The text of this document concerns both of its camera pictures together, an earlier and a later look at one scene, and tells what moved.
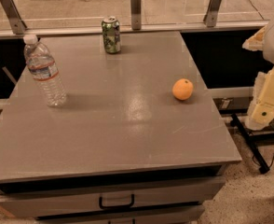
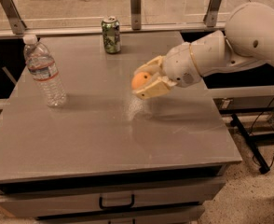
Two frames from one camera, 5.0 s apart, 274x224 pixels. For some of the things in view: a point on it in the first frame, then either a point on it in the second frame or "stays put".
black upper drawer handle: [116, 206] stays put
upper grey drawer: [177, 192] stays put
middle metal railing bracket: [136, 8] stays put
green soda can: [111, 30] stays put
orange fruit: [182, 89] to [140, 79]
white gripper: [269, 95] to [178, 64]
